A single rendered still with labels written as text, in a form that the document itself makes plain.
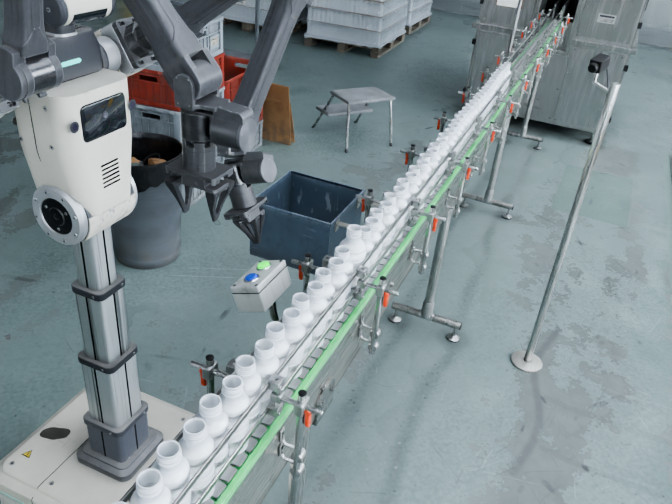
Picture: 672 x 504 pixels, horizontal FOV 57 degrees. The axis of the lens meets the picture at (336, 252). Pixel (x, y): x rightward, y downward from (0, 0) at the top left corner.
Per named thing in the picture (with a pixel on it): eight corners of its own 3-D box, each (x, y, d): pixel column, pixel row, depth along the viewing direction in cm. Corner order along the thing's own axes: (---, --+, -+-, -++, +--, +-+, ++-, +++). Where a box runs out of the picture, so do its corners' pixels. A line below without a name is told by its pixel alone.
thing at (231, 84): (226, 113, 435) (226, 82, 424) (175, 102, 446) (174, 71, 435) (265, 91, 485) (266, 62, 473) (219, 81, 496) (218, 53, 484)
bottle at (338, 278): (340, 325, 154) (347, 269, 145) (317, 321, 155) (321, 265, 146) (345, 311, 159) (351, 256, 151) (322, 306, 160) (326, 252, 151)
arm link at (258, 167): (241, 135, 148) (215, 131, 140) (280, 130, 142) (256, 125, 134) (242, 186, 148) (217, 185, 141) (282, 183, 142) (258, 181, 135)
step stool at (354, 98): (355, 121, 573) (360, 76, 551) (393, 146, 529) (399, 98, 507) (310, 127, 551) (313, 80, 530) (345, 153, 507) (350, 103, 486)
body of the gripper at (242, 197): (269, 203, 150) (260, 174, 147) (247, 220, 141) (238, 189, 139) (247, 205, 153) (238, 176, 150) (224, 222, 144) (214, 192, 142)
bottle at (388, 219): (373, 245, 188) (380, 196, 180) (392, 251, 187) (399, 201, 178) (366, 254, 184) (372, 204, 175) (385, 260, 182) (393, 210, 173)
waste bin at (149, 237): (156, 284, 332) (147, 174, 299) (88, 260, 346) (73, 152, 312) (204, 246, 368) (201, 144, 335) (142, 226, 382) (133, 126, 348)
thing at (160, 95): (180, 112, 366) (179, 75, 354) (119, 100, 374) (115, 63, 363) (226, 85, 416) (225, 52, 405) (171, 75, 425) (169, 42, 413)
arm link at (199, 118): (193, 95, 108) (173, 104, 103) (227, 103, 106) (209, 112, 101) (194, 133, 111) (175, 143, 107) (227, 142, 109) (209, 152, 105)
